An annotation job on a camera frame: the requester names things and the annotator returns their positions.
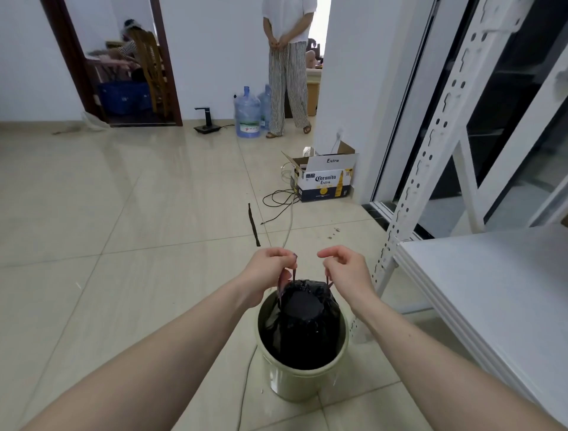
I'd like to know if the person's left forearm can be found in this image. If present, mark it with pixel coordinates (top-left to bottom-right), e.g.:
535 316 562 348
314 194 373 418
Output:
22 282 251 431

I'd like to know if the person's right forearm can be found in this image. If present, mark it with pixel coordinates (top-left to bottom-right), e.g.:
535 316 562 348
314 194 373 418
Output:
354 291 568 431

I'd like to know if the white trash bin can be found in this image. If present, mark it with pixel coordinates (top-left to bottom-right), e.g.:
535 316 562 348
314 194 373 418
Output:
256 286 350 404

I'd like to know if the white window frame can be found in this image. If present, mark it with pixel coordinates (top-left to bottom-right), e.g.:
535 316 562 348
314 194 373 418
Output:
370 0 568 240

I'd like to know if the black cable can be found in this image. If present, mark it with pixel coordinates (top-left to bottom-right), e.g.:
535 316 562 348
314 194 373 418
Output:
260 188 302 225

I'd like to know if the black water pump stand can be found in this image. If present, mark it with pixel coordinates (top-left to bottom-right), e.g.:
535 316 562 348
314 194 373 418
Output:
193 107 222 135

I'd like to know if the grey cable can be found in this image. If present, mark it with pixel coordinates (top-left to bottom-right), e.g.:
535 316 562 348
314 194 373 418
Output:
235 202 296 431

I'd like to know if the white cable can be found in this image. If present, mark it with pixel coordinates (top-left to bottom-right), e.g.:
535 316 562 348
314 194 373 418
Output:
279 145 317 184

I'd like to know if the light wooden cabinet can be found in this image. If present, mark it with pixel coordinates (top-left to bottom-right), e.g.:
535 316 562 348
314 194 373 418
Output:
306 79 321 117

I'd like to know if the blue plastic crate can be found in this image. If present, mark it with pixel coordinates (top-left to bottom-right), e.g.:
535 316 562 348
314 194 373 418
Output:
95 79 154 117

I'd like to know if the person's right hand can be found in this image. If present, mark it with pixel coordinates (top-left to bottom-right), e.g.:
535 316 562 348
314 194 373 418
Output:
317 245 378 311

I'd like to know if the white metal shelving rack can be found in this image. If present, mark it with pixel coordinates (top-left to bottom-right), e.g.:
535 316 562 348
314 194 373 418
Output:
350 0 568 431

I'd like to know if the black bin liner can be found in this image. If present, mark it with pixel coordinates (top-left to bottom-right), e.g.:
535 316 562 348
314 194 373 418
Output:
259 266 343 372

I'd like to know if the wooden chair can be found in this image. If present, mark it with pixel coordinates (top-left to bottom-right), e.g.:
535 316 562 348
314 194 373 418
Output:
128 28 172 118

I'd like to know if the person's left hand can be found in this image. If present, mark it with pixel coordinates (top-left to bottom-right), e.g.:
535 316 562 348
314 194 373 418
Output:
237 247 298 310

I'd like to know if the white and blue beer carton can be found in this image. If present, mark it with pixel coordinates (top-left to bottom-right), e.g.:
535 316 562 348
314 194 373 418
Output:
282 141 359 203

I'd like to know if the brown wooden door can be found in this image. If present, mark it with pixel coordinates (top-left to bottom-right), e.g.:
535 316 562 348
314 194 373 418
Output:
40 0 183 128

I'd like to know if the black strap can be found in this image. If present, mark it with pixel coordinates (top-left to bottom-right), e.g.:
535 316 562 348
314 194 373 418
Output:
247 203 262 247

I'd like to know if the black drawer cabinet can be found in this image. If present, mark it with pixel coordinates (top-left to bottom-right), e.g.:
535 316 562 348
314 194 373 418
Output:
430 0 568 223

